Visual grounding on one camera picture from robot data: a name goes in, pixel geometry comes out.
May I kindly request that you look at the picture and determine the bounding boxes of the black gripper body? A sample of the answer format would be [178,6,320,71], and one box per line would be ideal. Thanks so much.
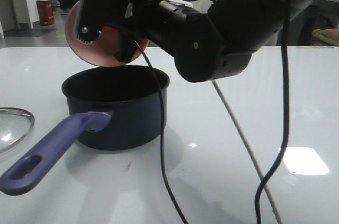
[113,0,228,82]

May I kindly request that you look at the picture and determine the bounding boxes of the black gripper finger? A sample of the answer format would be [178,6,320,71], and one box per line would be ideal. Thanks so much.
[75,0,127,44]
[114,27,144,63]

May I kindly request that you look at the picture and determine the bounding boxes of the pink bowl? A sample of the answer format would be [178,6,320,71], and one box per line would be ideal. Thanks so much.
[65,2,141,67]

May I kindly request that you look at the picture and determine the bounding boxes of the glass lid blue knob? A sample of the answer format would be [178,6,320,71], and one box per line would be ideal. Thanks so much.
[1,107,35,154]

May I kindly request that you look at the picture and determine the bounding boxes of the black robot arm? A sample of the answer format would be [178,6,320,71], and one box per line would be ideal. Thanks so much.
[67,0,312,82]

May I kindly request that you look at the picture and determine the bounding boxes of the red trash bin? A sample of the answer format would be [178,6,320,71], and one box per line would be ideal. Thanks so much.
[37,0,55,25]

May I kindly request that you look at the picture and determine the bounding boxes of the dark blue saucepan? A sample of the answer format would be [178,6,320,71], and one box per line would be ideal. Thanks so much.
[1,65,170,196]

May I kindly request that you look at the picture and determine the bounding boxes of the olive cushion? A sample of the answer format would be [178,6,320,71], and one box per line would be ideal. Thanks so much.
[311,28,339,47]

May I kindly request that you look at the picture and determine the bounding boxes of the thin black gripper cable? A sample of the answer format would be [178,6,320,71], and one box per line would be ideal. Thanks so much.
[102,24,189,224]

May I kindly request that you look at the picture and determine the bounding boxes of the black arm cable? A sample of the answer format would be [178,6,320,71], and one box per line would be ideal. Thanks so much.
[254,0,299,224]

